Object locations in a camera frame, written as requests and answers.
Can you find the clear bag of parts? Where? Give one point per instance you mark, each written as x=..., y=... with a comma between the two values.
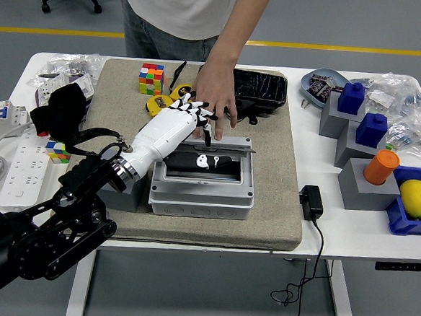
x=81, y=66
x=401, y=94
x=416, y=139

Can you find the dark wrapped packet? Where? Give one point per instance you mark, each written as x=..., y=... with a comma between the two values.
x=315, y=87
x=327, y=91

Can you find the grey-brown mat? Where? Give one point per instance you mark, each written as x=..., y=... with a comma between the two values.
x=271, y=169

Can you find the black crinkled plastic tray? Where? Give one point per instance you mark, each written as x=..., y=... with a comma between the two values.
x=264, y=86

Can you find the blue storage bin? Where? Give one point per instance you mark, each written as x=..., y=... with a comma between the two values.
x=410, y=225

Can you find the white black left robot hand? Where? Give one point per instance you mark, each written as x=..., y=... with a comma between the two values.
x=161, y=133

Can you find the yellow lemon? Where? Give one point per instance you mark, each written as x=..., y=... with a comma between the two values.
x=416, y=198

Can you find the blue-grey dish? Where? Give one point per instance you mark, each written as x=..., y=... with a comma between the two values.
x=306, y=86

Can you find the white table leg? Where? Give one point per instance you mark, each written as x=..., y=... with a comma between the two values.
x=78, y=293
x=342, y=301

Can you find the grey electrical box clear lid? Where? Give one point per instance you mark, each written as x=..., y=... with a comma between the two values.
x=200, y=200

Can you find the colourful puzzle cube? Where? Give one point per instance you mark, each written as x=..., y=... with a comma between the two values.
x=57, y=152
x=151, y=79

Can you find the small green clip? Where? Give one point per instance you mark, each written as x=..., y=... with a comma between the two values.
x=389, y=146

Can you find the grey block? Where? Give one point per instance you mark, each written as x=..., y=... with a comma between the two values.
x=361, y=196
x=332, y=124
x=349, y=154

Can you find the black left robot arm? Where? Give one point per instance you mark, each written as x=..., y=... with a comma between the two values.
x=27, y=239

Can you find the black power adapter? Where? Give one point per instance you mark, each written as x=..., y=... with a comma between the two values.
x=312, y=202

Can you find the person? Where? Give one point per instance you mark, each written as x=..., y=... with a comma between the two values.
x=174, y=3

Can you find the white socket package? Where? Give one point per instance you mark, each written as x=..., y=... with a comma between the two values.
x=49, y=89

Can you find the black cloth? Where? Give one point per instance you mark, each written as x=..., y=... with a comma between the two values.
x=64, y=108

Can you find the orange cylinder battery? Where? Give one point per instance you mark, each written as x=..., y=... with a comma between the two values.
x=379, y=169

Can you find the yellow tape measure red label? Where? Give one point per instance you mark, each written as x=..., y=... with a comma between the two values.
x=158, y=105

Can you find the person's left forearm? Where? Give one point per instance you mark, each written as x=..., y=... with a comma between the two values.
x=235, y=33

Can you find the small metal screws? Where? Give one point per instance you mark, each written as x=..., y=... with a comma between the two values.
x=304, y=104

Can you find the black plastic bracket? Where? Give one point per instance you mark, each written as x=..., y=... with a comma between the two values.
x=250, y=106

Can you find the white circuit breaker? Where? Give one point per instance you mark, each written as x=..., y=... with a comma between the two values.
x=5, y=118

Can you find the black table control panel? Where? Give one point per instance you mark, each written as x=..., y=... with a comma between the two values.
x=405, y=266

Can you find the yellow tape measure black label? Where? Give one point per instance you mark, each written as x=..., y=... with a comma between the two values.
x=180, y=91

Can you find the grey cube with round hole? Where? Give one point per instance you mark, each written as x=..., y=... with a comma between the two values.
x=128, y=201

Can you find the person's left hand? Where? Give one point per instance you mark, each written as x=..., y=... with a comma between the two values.
x=217, y=89

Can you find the blue plastic block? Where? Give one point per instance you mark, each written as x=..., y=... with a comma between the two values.
x=351, y=100
x=371, y=132

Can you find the white power strip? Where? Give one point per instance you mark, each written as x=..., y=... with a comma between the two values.
x=25, y=174

